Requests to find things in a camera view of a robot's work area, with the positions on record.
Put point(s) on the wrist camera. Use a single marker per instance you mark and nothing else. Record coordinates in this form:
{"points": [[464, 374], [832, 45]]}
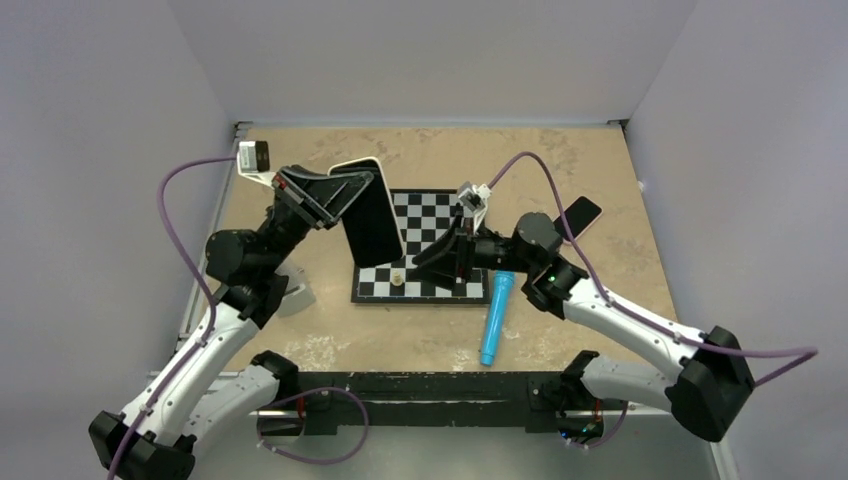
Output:
{"points": [[475, 198], [253, 162]]}

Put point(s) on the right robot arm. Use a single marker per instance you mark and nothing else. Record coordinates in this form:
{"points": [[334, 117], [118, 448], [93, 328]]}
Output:
{"points": [[699, 377]]}

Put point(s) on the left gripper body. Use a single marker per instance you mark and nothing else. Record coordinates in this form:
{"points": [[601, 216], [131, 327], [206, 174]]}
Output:
{"points": [[297, 203]]}

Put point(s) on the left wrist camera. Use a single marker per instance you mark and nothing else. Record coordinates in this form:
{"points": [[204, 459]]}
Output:
{"points": [[253, 162]]}

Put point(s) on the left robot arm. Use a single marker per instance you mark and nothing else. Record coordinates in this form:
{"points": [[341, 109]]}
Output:
{"points": [[160, 433]]}

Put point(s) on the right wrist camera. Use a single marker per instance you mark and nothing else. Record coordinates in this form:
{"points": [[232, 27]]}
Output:
{"points": [[475, 198]]}

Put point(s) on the black white chessboard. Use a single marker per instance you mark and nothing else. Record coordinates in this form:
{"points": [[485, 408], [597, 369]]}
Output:
{"points": [[423, 217]]}

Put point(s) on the blue toy microphone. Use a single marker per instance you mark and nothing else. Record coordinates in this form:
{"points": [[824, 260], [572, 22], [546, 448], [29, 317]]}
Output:
{"points": [[502, 286]]}

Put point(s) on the black phone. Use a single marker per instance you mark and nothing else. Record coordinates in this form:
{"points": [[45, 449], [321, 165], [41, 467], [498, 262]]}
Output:
{"points": [[371, 215]]}

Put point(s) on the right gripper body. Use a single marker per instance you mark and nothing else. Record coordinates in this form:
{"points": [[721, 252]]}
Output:
{"points": [[473, 251]]}

